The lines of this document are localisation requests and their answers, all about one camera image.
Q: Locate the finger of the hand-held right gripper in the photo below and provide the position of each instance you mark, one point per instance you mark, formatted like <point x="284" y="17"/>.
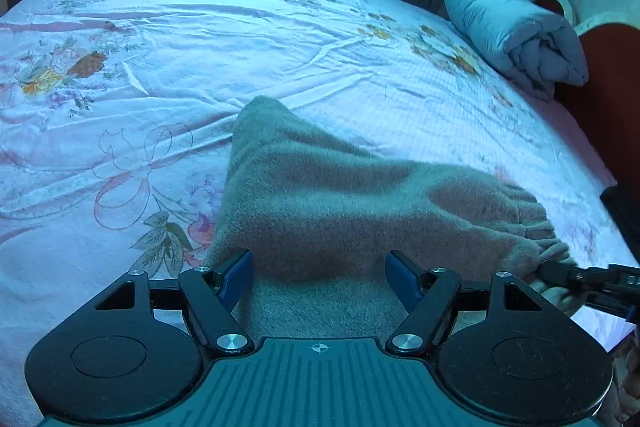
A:
<point x="557" y="272"/>
<point x="600" y="306"/>

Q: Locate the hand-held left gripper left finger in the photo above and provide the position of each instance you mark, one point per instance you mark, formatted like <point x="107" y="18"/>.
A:
<point x="239" y="278"/>

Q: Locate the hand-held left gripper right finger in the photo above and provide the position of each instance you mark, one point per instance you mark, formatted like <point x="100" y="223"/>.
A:
<point x="400" y="278"/>

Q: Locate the grey pants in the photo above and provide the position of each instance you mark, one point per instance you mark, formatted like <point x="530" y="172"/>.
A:
<point x="340" y="217"/>

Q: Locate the person's right hand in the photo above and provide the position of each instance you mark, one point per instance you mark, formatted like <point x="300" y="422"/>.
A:
<point x="630" y="382"/>

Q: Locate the black flat object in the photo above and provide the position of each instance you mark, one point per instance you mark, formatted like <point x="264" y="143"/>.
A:
<point x="622" y="212"/>

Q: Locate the wooden headboard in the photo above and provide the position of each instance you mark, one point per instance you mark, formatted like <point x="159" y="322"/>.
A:
<point x="605" y="72"/>

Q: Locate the floral bed sheet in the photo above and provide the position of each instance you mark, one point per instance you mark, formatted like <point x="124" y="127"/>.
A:
<point x="200" y="57"/>

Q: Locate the folded light blue quilt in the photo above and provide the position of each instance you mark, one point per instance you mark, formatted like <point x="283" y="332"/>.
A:
<point x="515" y="32"/>

